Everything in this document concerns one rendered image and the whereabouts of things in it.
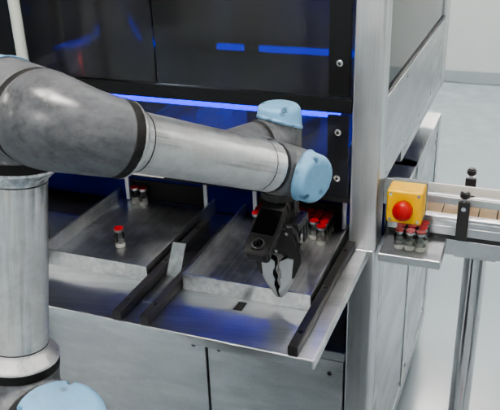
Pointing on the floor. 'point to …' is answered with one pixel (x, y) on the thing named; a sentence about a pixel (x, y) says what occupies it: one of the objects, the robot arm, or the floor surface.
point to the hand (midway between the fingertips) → (278, 292)
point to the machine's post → (367, 192)
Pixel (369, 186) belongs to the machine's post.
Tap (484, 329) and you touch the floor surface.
